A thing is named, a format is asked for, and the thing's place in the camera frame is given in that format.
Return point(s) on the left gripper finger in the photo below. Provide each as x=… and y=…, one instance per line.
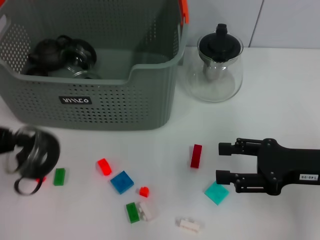
x=7, y=147
x=7, y=133

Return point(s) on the green two-stud brick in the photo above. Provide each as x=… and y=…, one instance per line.
x=59, y=177
x=132, y=212

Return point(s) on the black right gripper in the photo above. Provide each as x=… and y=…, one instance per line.
x=287, y=167

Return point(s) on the bright red curved brick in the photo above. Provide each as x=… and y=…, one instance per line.
x=104, y=167

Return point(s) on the glass teacup black holder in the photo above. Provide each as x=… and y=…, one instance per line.
x=87, y=50
x=51, y=152
x=86, y=75

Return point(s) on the small red brick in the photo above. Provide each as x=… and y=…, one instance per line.
x=43, y=179
x=144, y=192

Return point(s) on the glass teapot black lid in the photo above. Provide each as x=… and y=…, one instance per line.
x=220, y=45

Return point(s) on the grey-green perforated storage bin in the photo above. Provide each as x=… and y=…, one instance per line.
x=112, y=107

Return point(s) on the dark clay teapot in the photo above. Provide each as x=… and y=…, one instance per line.
x=46, y=52

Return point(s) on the dark red long brick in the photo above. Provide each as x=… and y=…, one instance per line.
x=196, y=156

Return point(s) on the blue square brick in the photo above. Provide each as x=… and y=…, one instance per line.
x=122, y=182

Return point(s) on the teal square brick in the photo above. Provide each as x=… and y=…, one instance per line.
x=216, y=193

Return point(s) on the white two-stud brick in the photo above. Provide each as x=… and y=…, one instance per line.
x=146, y=211
x=188, y=225

